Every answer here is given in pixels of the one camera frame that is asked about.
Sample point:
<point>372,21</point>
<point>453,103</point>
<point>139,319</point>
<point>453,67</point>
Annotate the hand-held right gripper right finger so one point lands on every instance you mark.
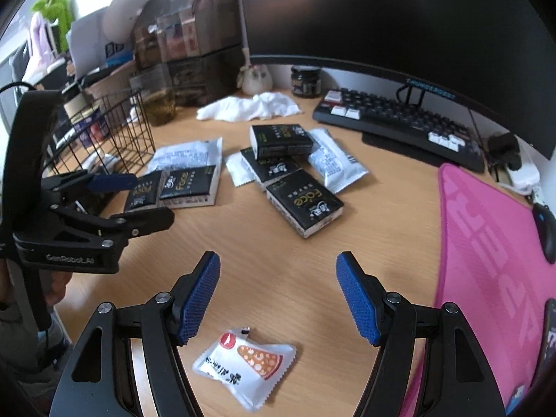
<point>360,299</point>

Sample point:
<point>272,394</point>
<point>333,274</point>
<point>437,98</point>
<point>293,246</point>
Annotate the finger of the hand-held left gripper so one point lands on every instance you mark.
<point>110,181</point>
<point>143,221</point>

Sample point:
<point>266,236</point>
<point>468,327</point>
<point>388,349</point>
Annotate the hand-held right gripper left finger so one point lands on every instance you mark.
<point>195,299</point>

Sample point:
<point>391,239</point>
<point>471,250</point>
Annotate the white wet wipes packet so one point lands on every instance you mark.
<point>236,171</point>
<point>186,154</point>

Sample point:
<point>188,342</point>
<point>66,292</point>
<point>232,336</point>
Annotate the pizza print snack packet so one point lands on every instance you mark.
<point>243,367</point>

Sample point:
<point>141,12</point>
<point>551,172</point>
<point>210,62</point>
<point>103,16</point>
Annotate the white snack packet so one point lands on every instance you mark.
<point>336,163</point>

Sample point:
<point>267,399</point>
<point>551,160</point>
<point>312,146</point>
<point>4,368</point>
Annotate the wooden desktop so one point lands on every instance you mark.
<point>278,278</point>

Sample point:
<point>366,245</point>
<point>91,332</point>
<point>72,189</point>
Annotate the person's left hand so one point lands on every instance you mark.
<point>61,286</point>

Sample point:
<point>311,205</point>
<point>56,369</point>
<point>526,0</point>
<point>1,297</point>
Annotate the clear glass jar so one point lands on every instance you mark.
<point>158,104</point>

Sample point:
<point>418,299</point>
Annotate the black shelf with stickers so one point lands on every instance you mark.
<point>52,71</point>

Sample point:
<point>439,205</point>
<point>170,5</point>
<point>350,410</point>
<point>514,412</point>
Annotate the pale pink cloth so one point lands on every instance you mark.
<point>40,34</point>

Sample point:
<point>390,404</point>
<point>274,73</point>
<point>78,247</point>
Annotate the pink mouse mat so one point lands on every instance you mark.
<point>478,247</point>

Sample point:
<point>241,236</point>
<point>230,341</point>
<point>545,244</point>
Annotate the white printed paper sheet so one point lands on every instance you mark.
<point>89,39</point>

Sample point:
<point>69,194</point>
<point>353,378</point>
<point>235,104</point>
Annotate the crumpled white tissue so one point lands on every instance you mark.
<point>247,106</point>

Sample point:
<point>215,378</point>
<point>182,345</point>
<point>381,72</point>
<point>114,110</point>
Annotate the green cloth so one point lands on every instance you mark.
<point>54,6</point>

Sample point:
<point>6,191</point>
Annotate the dark acrylic organizer cabinet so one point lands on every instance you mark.
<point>191,30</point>

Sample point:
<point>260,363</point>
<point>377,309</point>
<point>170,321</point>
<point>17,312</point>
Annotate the person's clothed leg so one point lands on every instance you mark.
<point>26,347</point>

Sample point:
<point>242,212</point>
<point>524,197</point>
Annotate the small ceramic vase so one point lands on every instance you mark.
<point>256,80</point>

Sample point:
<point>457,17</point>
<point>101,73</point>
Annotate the blue lighter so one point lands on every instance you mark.
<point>517,396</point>

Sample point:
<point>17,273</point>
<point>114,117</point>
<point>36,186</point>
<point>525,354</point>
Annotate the black mechanical keyboard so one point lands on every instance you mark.
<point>391,115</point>

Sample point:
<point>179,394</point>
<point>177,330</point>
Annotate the black smartphone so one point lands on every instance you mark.
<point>548,343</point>

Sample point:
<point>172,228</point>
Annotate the black computer mouse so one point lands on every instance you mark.
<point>546,230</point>

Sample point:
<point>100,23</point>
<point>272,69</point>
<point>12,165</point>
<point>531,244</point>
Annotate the white power strip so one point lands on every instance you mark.
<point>523,173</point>

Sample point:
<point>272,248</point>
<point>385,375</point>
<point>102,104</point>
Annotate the black charger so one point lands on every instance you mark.
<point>504,147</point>

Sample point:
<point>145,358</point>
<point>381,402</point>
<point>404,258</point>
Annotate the dark glass jar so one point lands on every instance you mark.
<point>306,82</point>

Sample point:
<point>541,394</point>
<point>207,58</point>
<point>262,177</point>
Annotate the black curved monitor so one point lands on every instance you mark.
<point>391,17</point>

